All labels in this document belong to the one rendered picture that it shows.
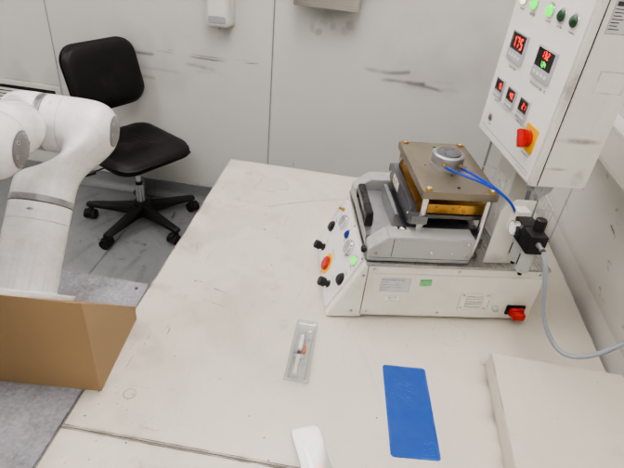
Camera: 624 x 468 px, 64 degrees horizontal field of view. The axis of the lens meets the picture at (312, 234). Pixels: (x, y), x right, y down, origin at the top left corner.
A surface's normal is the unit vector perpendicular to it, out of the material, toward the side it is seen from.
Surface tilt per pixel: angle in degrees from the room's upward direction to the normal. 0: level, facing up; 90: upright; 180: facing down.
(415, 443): 0
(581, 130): 90
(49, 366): 90
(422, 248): 90
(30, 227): 49
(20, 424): 0
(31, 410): 0
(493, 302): 90
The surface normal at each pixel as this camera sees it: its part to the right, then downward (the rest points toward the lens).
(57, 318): -0.05, 0.56
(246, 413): 0.09, -0.82
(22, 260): 0.32, -0.12
